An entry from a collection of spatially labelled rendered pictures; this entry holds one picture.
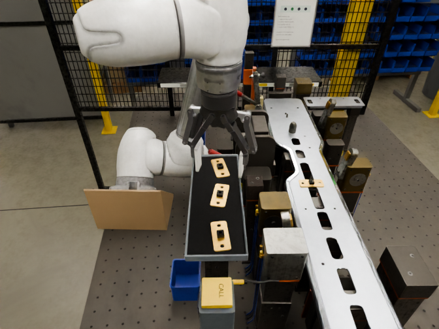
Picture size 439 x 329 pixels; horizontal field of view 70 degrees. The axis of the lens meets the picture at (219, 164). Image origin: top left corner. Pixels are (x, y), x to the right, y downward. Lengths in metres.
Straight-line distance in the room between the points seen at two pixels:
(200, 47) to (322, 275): 0.65
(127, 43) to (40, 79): 2.85
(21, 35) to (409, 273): 3.10
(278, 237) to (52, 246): 1.87
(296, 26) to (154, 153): 1.09
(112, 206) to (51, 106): 2.26
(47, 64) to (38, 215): 1.34
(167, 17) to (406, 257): 0.82
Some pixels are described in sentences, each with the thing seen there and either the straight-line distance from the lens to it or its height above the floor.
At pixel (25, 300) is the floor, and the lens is 2.27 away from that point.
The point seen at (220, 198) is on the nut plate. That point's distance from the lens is 0.82.
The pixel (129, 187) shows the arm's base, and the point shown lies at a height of 0.89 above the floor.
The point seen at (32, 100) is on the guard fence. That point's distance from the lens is 3.51.
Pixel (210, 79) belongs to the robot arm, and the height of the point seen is 1.50.
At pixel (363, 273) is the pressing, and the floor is 1.00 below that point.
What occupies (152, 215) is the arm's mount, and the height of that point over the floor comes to 0.79.
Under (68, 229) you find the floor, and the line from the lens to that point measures 2.51.
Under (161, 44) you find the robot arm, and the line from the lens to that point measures 0.55.
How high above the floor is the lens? 1.74
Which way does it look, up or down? 38 degrees down
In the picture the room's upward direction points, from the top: straight up
